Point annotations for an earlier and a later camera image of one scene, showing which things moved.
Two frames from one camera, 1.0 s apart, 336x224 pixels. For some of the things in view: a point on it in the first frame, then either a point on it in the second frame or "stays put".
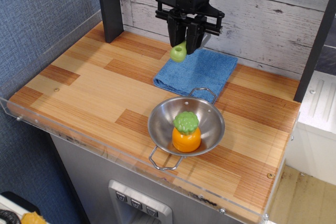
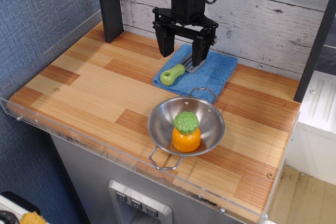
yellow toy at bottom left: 32,218 stays put
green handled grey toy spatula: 177,53 -> 167,77
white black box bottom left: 11,201 stays put
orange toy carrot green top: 186,137 stays put
